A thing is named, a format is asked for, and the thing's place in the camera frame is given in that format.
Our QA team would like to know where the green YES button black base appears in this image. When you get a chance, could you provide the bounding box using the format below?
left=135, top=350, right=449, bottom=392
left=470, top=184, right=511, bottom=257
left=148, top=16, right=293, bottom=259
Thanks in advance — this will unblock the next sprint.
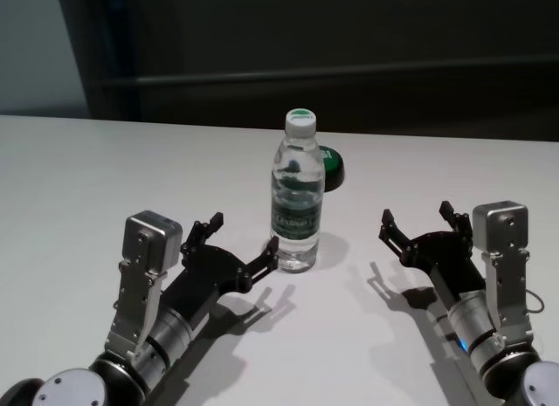
left=317, top=146, right=347, bottom=193

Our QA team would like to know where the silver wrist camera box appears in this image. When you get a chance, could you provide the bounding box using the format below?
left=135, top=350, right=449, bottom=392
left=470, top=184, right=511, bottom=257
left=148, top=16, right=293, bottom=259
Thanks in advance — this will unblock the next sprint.
left=104, top=210, right=183, bottom=359
left=473, top=200, right=530, bottom=333

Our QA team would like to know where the thin black cable loop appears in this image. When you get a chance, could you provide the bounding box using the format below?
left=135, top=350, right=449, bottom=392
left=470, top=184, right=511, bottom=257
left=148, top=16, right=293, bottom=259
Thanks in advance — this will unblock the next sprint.
left=521, top=287, right=547, bottom=315

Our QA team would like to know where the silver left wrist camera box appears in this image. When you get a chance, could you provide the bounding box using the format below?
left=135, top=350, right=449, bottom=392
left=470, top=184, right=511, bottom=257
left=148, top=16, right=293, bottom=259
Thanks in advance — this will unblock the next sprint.
left=104, top=210, right=183, bottom=359

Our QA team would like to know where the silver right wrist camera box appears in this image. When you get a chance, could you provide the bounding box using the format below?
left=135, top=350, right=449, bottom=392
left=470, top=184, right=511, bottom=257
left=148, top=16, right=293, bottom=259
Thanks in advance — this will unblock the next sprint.
left=473, top=200, right=530, bottom=333

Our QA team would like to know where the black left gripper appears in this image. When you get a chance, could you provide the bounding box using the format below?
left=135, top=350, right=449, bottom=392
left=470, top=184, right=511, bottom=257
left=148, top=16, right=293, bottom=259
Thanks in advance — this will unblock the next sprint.
left=163, top=212, right=280, bottom=333

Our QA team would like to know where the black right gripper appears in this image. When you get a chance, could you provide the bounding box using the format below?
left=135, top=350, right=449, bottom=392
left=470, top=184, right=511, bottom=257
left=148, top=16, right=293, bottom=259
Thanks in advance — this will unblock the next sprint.
left=378, top=200, right=488, bottom=309

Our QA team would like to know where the thin grey horizontal rail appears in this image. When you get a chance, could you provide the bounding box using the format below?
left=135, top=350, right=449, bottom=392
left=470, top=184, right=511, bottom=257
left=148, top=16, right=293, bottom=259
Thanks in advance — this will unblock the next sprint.
left=135, top=72, right=559, bottom=87

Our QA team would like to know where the dark blue vertical post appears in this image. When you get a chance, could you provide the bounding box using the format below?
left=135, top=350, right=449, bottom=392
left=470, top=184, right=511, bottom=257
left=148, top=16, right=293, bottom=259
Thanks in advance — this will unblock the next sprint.
left=104, top=0, right=145, bottom=119

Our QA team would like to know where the clear water bottle green label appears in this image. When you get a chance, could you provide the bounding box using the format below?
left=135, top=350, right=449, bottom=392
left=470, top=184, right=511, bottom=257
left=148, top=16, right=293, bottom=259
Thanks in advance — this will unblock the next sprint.
left=270, top=108, right=325, bottom=274

